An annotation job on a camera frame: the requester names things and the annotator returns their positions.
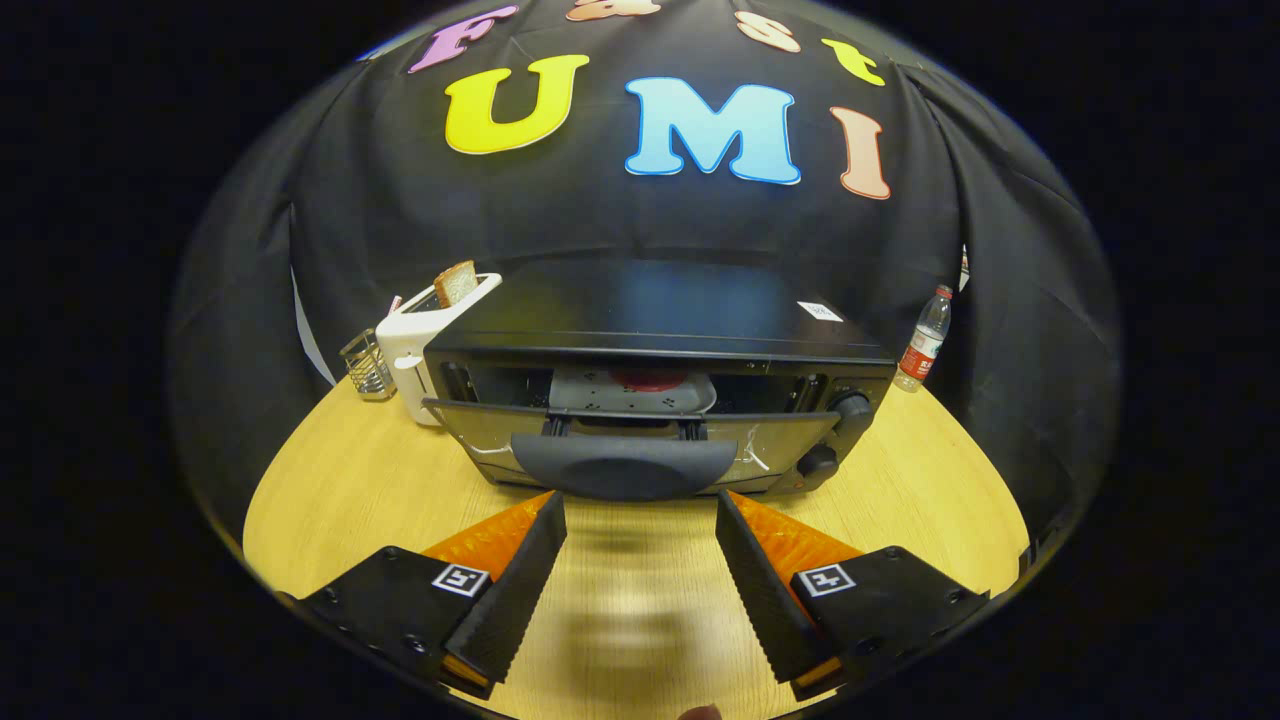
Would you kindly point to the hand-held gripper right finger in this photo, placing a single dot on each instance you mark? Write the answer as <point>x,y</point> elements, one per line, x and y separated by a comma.
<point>765,600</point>

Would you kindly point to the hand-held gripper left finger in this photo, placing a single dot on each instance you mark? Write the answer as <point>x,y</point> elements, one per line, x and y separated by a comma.
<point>520,590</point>

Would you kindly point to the white square dish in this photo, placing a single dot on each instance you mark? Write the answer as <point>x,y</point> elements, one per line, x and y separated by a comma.
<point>585,395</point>

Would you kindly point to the pink ham slice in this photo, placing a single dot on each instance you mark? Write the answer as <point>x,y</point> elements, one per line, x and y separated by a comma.
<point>650,379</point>

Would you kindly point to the black toaster oven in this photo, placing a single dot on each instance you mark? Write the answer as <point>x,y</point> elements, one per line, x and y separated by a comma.
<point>650,300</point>

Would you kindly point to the white pop-up toaster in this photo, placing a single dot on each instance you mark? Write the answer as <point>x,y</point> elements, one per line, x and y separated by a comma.
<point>410,350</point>

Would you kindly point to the clear water bottle red label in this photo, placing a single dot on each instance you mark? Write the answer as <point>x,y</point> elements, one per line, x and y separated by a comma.
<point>922,345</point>

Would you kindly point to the brown bread slice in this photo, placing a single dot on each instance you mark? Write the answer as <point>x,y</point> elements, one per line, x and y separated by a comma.
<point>456,284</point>

